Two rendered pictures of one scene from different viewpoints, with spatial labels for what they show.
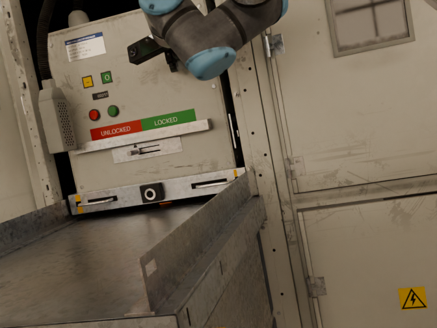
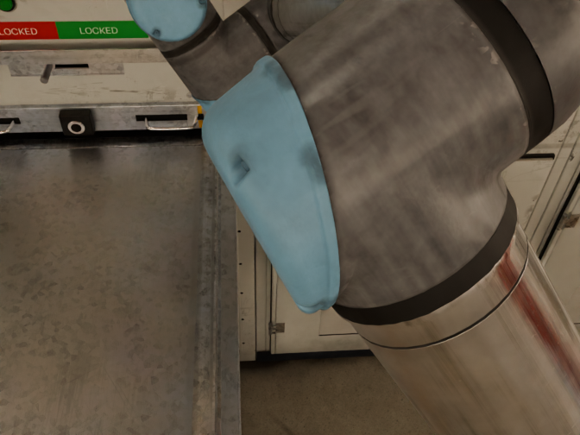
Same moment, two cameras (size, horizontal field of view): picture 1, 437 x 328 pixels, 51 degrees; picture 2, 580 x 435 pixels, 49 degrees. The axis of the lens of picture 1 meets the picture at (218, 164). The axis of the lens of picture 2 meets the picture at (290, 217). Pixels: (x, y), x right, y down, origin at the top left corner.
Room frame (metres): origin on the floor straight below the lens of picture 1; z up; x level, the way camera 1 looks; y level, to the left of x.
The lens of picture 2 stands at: (0.18, 0.15, 1.68)
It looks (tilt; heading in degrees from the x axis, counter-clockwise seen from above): 46 degrees down; 339
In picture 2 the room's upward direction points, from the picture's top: 3 degrees clockwise
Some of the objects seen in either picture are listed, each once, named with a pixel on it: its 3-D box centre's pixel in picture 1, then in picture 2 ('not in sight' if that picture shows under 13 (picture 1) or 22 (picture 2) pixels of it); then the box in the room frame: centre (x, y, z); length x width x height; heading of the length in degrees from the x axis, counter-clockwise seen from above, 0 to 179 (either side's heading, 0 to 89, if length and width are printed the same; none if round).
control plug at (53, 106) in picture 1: (57, 120); not in sight; (1.26, 0.41, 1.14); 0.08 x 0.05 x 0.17; 165
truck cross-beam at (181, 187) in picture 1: (157, 191); (79, 111); (1.29, 0.19, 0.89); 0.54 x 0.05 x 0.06; 75
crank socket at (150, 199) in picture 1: (151, 192); (77, 123); (1.26, 0.20, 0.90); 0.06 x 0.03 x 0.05; 75
